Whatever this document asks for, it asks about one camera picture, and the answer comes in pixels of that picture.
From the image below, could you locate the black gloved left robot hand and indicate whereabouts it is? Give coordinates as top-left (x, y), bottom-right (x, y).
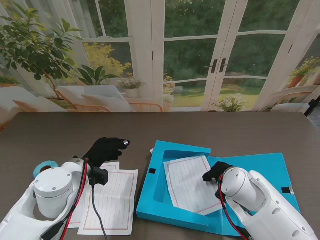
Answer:
top-left (82, 137), bottom-right (131, 169)

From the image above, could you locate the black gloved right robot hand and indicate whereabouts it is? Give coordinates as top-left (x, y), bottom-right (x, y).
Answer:
top-left (202, 161), bottom-right (235, 185)

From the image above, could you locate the red-lined white paper sheet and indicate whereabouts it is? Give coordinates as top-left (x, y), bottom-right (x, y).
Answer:
top-left (67, 161), bottom-right (120, 229)
top-left (77, 169), bottom-right (139, 236)
top-left (163, 155), bottom-right (223, 216)

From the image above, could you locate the blue plastic file box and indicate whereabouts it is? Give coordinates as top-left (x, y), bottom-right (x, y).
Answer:
top-left (136, 139), bottom-right (302, 237)

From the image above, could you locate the blue-backed white label roll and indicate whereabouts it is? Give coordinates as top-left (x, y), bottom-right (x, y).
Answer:
top-left (33, 161), bottom-right (61, 177)

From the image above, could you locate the black tripod stand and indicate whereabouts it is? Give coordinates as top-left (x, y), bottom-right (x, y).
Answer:
top-left (303, 98), bottom-right (320, 118)

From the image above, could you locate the printed garden window backdrop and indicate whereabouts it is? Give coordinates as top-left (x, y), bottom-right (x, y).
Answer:
top-left (0, 0), bottom-right (320, 133)

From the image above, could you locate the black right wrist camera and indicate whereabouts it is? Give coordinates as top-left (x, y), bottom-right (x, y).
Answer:
top-left (214, 186), bottom-right (226, 201)

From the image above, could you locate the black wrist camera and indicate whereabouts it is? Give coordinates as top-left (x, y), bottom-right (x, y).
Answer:
top-left (88, 166), bottom-right (109, 187)
top-left (214, 186), bottom-right (226, 201)

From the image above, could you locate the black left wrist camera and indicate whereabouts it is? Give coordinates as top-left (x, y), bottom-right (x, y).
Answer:
top-left (88, 166), bottom-right (109, 187)

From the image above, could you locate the red left arm cable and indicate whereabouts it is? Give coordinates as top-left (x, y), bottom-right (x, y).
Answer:
top-left (59, 159), bottom-right (91, 240)

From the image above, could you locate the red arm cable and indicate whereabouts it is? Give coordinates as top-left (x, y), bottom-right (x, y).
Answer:
top-left (217, 174), bottom-right (248, 240)
top-left (59, 159), bottom-right (91, 240)

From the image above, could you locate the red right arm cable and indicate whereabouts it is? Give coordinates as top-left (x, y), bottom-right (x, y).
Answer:
top-left (217, 174), bottom-right (248, 240)

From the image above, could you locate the grey left arm cable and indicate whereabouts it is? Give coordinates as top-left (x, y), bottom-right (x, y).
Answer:
top-left (91, 186), bottom-right (108, 240)

